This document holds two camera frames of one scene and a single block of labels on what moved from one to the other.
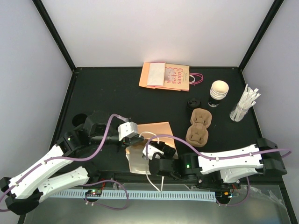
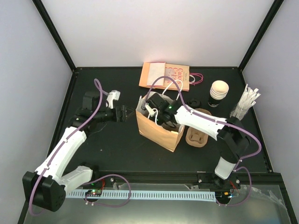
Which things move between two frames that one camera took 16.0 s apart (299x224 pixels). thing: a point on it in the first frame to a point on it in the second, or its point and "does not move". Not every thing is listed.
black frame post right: [259, 34] does not move
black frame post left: [55, 33] does not move
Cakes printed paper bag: [178, 77] does not move
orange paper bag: [160, 131] to [152, 130]
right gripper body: [171, 150] to [160, 121]
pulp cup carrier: [197, 134] does not move
